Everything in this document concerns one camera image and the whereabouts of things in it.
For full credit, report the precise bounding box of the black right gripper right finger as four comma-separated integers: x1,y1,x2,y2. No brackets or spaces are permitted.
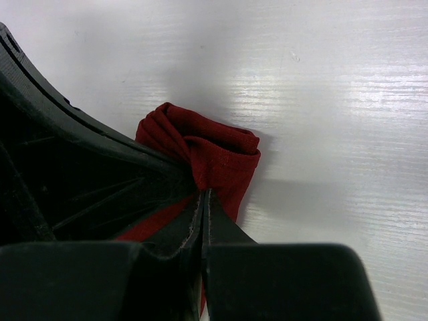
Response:
202,190,381,320

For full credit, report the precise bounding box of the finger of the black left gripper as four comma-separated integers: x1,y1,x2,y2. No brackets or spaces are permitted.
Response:
1,25,196,241

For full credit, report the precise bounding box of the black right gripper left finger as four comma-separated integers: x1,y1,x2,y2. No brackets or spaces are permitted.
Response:
1,195,203,320

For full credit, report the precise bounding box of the dark red cloth napkin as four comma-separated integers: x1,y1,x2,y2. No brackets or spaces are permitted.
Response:
120,103,261,320

